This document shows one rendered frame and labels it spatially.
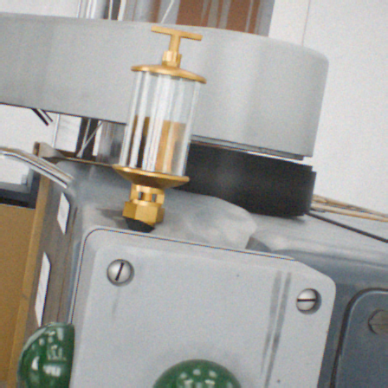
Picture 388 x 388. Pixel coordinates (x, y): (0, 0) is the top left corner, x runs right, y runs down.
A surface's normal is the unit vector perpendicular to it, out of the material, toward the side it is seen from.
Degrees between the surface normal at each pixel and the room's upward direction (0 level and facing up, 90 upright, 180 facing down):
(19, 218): 90
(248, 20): 90
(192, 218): 22
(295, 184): 90
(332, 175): 90
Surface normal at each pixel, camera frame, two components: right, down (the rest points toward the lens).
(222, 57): -0.25, 0.00
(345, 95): 0.18, 0.08
